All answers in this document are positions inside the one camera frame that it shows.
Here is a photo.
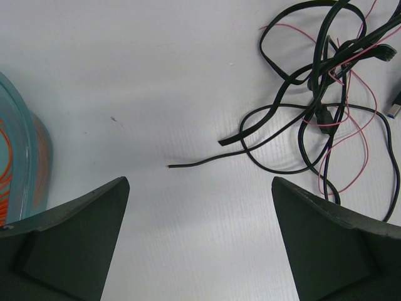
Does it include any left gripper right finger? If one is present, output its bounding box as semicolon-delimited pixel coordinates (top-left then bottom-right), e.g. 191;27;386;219
271;177;400;300

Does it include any coiled orange wire bundle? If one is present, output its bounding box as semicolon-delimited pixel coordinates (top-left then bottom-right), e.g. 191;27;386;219
0;119;13;214

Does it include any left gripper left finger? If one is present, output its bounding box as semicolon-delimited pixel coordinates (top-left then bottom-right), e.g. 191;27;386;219
1;177;130;300

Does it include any teal transparent plastic tray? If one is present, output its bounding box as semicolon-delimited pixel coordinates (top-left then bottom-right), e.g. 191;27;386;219
1;74;53;225

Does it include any thin pink wire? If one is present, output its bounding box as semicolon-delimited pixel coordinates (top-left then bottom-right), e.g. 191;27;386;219
258;0;401;194

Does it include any black cable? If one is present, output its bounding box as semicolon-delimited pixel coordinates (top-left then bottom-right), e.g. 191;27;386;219
167;0;401;222

